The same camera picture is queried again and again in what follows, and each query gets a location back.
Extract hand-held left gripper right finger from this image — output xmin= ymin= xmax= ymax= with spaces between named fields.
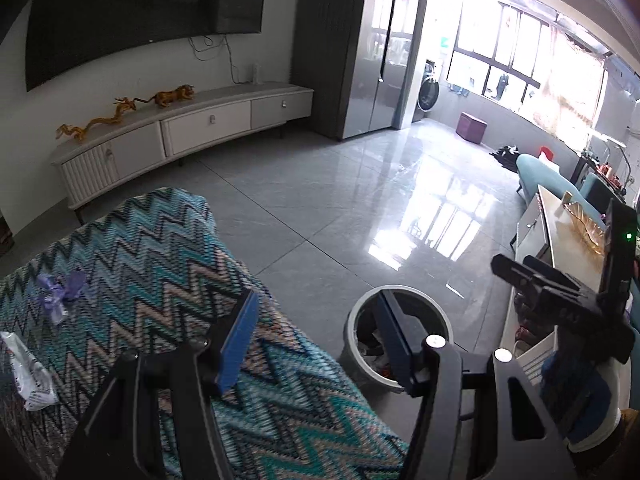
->
xmin=372 ymin=287 xmax=576 ymax=480

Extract golden glass tray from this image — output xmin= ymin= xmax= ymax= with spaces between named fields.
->
xmin=560 ymin=192 xmax=608 ymax=246

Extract black wall television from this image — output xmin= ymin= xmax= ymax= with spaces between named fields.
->
xmin=25 ymin=0 xmax=270 ymax=93

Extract white coffee table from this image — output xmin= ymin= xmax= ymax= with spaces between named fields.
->
xmin=500 ymin=192 xmax=631 ymax=411

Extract white television cabinet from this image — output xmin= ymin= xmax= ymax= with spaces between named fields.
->
xmin=50 ymin=82 xmax=315 ymax=211

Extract balcony window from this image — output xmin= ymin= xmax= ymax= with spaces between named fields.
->
xmin=447 ymin=0 xmax=640 ymax=136

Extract purple plastic bag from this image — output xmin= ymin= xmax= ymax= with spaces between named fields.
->
xmin=39 ymin=271 xmax=87 ymax=323

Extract round grey trash bin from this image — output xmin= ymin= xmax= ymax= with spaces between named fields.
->
xmin=342 ymin=286 xmax=453 ymax=393

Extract grey double-door refrigerator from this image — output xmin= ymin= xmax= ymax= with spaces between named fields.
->
xmin=292 ymin=0 xmax=423 ymax=141

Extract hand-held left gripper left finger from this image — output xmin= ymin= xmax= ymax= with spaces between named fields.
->
xmin=57 ymin=289 xmax=261 ymax=480

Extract hanging television cables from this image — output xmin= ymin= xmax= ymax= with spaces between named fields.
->
xmin=187 ymin=34 xmax=241 ymax=83

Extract dark side table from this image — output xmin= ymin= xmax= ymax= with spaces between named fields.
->
xmin=575 ymin=137 xmax=640 ymax=196

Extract teal sofa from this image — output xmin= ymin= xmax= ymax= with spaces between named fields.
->
xmin=515 ymin=152 xmax=616 ymax=206

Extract zigzag knitted blanket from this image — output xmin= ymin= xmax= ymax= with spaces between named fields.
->
xmin=0 ymin=187 xmax=411 ymax=480

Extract black cloth heap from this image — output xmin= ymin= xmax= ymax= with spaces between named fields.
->
xmin=492 ymin=144 xmax=523 ymax=171

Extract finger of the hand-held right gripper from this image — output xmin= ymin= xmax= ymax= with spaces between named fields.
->
xmin=522 ymin=256 xmax=586 ymax=292
xmin=491 ymin=254 xmax=551 ymax=303

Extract grey washing machine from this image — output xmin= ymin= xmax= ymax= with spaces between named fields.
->
xmin=412 ymin=60 xmax=442 ymax=123

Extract white printed plastic packet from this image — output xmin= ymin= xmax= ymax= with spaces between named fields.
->
xmin=0 ymin=331 xmax=60 ymax=412

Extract purple stool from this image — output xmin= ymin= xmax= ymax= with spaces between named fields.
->
xmin=457 ymin=112 xmax=488 ymax=143

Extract golden tiger figurine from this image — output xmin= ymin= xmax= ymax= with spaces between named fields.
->
xmin=150 ymin=85 xmax=197 ymax=109

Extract golden dragon figurine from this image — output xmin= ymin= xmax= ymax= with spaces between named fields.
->
xmin=56 ymin=97 xmax=138 ymax=143

